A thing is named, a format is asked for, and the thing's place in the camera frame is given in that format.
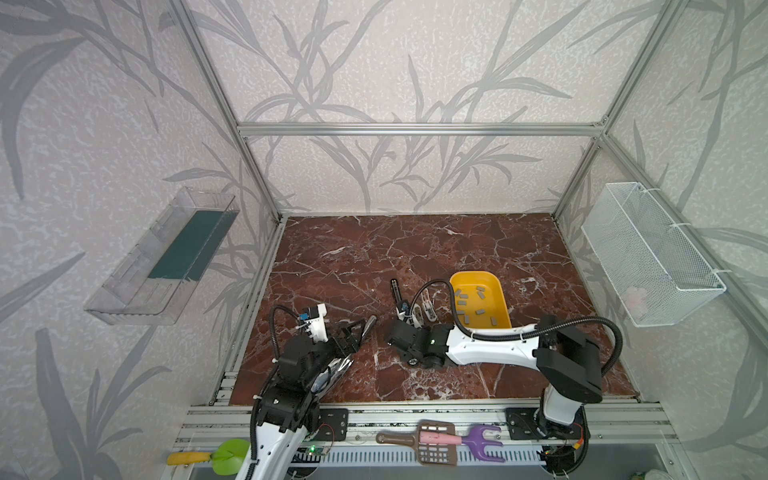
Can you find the yellow plastic tray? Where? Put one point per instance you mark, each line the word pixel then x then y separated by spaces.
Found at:
pixel 479 300

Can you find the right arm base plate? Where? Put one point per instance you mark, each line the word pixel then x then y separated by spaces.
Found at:
pixel 524 424

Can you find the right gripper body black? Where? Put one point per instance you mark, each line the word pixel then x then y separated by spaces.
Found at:
pixel 411 315

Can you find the green yellow scoop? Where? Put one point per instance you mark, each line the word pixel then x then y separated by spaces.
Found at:
pixel 226 460

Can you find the white wire mesh basket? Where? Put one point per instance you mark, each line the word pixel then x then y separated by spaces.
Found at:
pixel 658 274

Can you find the pink handle tool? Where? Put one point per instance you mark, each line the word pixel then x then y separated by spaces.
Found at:
pixel 439 438

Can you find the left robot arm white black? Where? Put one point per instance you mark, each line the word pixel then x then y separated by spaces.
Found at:
pixel 288 408

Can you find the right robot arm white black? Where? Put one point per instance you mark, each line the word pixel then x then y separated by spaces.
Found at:
pixel 567 358

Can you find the clear plastic wall bin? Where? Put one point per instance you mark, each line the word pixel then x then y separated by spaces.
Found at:
pixel 152 285

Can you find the purple plastic fork tool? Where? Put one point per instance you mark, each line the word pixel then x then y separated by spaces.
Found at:
pixel 477 442

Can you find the small circuit board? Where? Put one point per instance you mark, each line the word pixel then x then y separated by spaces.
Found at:
pixel 311 454

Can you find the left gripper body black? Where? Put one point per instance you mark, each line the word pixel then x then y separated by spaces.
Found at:
pixel 349 336

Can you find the brown slotted spatula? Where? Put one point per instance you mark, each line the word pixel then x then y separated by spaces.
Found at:
pixel 426 454

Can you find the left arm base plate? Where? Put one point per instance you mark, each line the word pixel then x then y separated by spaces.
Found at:
pixel 332 425

